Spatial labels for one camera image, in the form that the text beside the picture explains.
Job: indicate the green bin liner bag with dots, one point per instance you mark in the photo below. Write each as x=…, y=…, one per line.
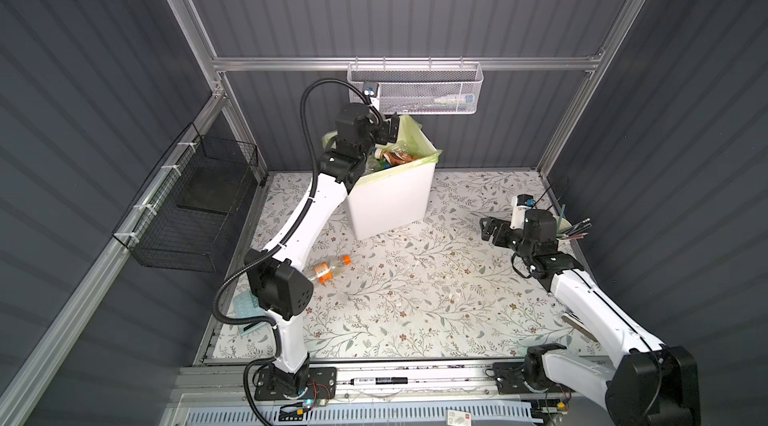
x=420, y=144

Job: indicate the teal plastic holder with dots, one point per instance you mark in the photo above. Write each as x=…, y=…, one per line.
x=245, y=305

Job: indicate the white pen cup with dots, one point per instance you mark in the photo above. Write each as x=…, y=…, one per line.
x=569, y=231

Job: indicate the orange cap clear bottle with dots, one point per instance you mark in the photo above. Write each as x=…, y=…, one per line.
x=325, y=269

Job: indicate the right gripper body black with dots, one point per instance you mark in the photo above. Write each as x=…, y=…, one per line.
x=526, y=249

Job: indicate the brown tea bottle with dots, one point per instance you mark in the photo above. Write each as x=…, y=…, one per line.
x=397, y=158

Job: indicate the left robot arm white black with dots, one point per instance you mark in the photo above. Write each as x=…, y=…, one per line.
x=275, y=272

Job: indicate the white wire mesh basket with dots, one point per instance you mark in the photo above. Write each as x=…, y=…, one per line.
x=410, y=87

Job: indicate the white waste bin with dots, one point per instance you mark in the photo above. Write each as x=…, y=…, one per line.
x=389, y=199

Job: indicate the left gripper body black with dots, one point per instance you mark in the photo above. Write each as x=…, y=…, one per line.
x=371, y=133

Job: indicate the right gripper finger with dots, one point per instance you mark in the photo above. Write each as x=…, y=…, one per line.
x=490, y=226
x=505, y=238

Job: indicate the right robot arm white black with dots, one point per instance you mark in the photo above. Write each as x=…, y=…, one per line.
x=647, y=381

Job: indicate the black wire basket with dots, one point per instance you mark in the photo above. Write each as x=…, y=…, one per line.
x=195, y=209

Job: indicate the tube in white basket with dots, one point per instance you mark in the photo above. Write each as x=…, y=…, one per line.
x=456, y=100

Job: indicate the black marker on rail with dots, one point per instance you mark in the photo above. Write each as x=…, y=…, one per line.
x=373, y=381

